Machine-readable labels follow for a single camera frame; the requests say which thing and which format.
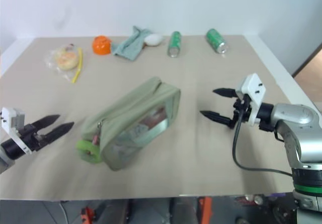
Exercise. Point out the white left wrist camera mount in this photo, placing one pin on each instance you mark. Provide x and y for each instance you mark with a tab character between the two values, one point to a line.
12	123

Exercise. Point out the teal cloth towel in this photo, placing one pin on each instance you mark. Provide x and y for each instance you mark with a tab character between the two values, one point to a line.
129	44

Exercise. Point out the yellow drinking straw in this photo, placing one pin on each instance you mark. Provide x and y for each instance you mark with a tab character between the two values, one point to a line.
78	65

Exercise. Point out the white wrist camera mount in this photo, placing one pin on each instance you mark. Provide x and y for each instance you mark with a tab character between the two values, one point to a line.
12	123
252	90

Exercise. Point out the green round zipper charm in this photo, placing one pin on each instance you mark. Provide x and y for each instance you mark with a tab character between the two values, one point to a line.
88	151

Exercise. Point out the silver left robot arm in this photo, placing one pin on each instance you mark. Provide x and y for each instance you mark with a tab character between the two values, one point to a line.
5	152

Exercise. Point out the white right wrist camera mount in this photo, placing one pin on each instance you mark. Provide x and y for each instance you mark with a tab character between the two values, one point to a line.
252	90

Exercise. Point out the orange plastic bowl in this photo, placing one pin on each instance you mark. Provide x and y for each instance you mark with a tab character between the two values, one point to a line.
101	45

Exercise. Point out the white egg-shaped object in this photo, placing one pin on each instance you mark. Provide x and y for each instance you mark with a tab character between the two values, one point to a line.
154	39

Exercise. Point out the green zippered pouch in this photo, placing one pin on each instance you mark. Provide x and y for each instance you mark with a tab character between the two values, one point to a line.
133	123

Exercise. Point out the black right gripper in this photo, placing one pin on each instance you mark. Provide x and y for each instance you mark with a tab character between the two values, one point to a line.
241	109

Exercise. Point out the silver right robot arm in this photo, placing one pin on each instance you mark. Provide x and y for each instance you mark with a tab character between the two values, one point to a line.
296	133

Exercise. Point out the orange stand under table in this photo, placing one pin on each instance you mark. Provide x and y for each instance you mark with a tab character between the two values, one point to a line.
205	209

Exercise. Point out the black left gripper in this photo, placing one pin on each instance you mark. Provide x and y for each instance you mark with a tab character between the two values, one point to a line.
30	136

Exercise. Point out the orange black clamp under table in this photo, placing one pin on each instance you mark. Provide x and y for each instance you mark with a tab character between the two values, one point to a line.
86	214

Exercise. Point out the green soda can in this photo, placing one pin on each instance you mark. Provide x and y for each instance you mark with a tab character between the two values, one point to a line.
216	40
174	44

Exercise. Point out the bagged bread in clear plastic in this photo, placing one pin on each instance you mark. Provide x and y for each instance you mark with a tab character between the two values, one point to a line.
63	58

